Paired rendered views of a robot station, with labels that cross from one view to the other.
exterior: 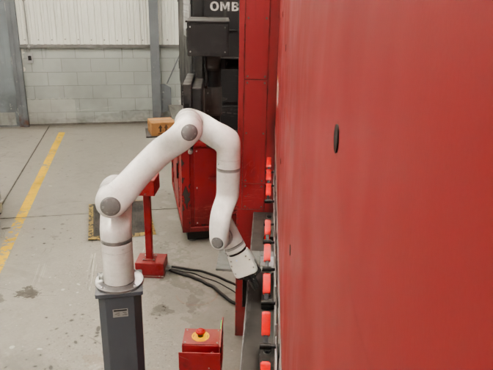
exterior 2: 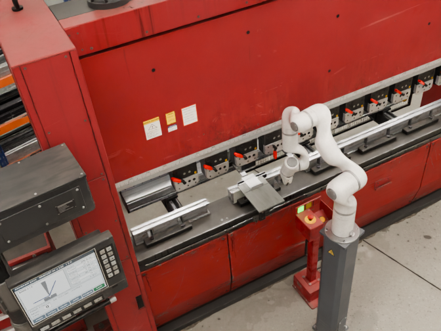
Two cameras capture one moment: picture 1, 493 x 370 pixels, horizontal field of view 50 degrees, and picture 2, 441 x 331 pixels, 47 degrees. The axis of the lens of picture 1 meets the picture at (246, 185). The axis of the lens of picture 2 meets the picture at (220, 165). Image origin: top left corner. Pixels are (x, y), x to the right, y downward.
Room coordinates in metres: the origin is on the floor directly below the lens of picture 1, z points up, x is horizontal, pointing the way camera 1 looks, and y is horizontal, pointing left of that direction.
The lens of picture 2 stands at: (3.27, 1.90, 3.19)
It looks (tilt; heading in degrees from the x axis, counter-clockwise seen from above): 41 degrees down; 244
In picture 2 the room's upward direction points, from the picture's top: 6 degrees counter-clockwise
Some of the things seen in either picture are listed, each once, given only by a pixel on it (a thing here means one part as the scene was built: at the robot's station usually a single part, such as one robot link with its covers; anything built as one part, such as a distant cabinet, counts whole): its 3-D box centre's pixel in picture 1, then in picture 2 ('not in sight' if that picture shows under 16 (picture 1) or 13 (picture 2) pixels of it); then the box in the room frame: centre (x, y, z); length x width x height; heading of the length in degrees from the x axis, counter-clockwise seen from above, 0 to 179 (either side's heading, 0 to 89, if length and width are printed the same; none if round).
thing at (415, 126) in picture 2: not in sight; (420, 125); (0.66, -0.05, 0.89); 0.30 x 0.05 x 0.03; 178
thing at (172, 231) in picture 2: (268, 227); (168, 234); (2.67, -0.13, 0.89); 0.30 x 0.05 x 0.03; 178
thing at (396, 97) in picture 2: not in sight; (398, 88); (0.89, -0.11, 1.26); 0.15 x 0.09 x 0.17; 178
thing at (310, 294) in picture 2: not in sight; (313, 286); (1.78, 0.19, 0.06); 0.25 x 0.20 x 0.12; 90
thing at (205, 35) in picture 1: (208, 89); (44, 255); (3.34, 0.25, 1.53); 0.51 x 0.25 x 0.85; 3
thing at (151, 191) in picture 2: not in sight; (276, 141); (1.65, -0.45, 0.93); 2.30 x 0.14 x 0.10; 178
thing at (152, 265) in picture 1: (147, 223); not in sight; (3.75, 0.75, 0.41); 0.25 x 0.20 x 0.83; 88
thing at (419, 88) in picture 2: not in sight; (420, 79); (0.69, -0.11, 1.26); 0.15 x 0.09 x 0.17; 178
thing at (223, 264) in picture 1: (247, 260); (260, 193); (2.07, -0.01, 1.00); 0.26 x 0.18 x 0.01; 88
